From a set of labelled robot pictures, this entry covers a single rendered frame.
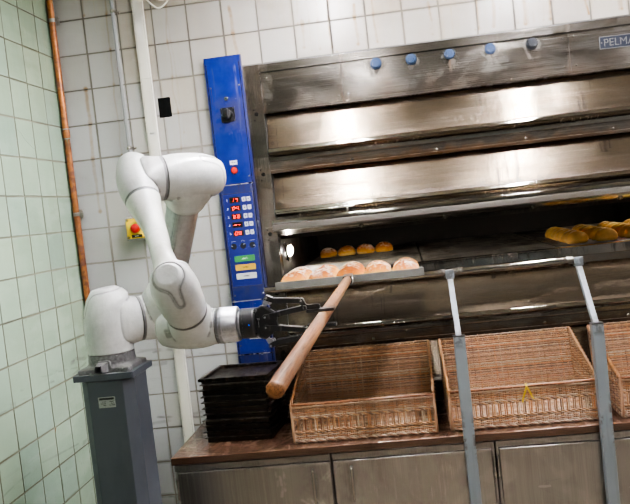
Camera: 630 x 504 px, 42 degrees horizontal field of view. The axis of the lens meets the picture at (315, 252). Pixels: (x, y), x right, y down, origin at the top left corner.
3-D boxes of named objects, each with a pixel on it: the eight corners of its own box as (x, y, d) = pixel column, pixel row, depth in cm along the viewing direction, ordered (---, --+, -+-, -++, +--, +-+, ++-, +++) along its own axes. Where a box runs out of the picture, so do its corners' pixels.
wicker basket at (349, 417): (307, 412, 362) (300, 349, 360) (437, 401, 355) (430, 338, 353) (291, 445, 314) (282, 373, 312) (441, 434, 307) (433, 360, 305)
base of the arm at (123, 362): (71, 378, 268) (69, 361, 268) (97, 364, 290) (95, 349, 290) (126, 373, 266) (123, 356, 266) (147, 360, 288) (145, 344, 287)
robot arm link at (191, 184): (129, 316, 294) (188, 307, 304) (141, 351, 284) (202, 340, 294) (152, 142, 243) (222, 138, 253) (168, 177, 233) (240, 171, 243)
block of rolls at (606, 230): (543, 238, 421) (542, 227, 421) (640, 228, 416) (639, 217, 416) (567, 244, 361) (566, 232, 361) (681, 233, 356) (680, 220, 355)
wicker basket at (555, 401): (442, 401, 355) (435, 337, 353) (577, 389, 349) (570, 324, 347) (449, 433, 306) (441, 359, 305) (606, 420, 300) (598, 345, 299)
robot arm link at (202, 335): (222, 354, 208) (209, 328, 197) (161, 359, 209) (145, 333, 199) (224, 318, 214) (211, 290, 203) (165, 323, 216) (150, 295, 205)
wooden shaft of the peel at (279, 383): (285, 400, 125) (282, 380, 125) (265, 402, 125) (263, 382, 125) (351, 284, 295) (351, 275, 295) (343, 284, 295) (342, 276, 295)
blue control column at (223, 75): (309, 427, 558) (272, 107, 547) (332, 425, 556) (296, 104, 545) (260, 547, 366) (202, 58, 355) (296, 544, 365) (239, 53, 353)
